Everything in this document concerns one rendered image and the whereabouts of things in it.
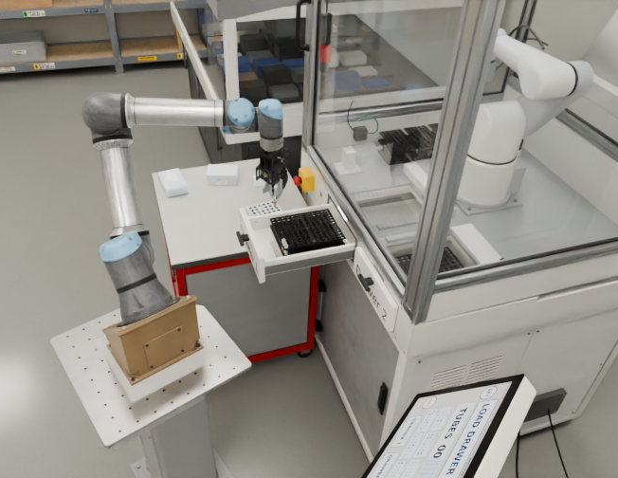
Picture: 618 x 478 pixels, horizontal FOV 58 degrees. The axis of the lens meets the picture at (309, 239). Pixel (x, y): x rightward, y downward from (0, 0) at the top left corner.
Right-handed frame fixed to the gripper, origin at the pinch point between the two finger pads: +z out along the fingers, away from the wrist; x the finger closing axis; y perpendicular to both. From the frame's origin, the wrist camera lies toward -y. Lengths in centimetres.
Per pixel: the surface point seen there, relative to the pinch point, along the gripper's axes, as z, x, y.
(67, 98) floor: 93, -286, -165
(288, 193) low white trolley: 21.9, -10.8, -30.9
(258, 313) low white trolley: 58, -7, 5
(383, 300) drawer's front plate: 9, 49, 24
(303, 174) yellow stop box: 7.0, -1.5, -25.8
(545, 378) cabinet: 56, 105, -12
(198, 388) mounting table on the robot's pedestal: 22, 11, 67
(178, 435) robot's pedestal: 55, -1, 67
